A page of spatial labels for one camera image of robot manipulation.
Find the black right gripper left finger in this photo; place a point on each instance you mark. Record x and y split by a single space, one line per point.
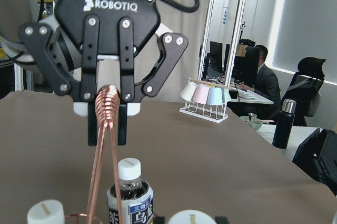
40 40

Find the tea bottle white cap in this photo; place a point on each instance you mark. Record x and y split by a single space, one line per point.
136 194

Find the black thermos bottle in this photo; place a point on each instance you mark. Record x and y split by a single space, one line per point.
284 124

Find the pink cup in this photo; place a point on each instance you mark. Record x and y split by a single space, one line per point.
201 94

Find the white cup rack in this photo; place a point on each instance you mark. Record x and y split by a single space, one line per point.
213 113

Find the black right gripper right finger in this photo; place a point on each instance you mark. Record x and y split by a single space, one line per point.
171 45

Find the black office chair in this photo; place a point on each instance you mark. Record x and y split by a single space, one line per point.
304 88

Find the white cup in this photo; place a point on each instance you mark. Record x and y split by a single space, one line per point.
188 91

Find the blue cup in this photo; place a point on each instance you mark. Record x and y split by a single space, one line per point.
215 96

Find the seated person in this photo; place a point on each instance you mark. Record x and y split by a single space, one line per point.
267 86

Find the copper wire bottle basket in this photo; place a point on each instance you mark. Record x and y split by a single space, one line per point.
106 110

